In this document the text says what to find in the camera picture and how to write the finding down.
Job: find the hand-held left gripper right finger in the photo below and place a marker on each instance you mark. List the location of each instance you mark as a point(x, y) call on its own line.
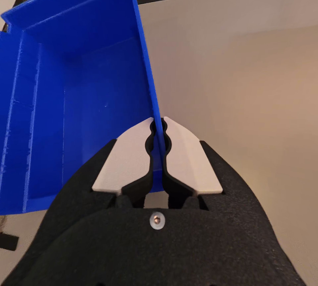
point(193, 164)

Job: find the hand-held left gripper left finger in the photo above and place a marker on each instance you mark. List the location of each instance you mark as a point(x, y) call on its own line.
point(124, 164)

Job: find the blue plastic bin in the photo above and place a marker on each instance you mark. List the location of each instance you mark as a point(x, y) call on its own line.
point(87, 79)

